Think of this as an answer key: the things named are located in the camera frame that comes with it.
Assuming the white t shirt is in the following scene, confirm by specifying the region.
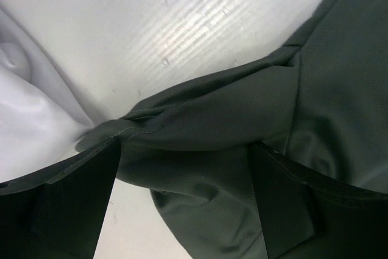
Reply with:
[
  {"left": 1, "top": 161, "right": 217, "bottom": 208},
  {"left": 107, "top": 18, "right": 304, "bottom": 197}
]
[{"left": 1, "top": 12, "right": 93, "bottom": 182}]

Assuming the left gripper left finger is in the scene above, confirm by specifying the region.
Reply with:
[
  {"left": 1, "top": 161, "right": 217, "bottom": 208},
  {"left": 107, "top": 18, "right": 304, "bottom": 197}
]
[{"left": 1, "top": 138, "right": 121, "bottom": 258}]

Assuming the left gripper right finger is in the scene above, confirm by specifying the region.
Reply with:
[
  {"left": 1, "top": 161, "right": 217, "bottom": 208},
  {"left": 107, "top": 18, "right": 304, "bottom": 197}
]
[{"left": 248, "top": 143, "right": 387, "bottom": 259}]

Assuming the grey green t shirt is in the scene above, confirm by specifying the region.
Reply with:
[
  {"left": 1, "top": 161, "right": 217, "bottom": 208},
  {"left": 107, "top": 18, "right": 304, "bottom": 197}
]
[{"left": 78, "top": 0, "right": 387, "bottom": 258}]

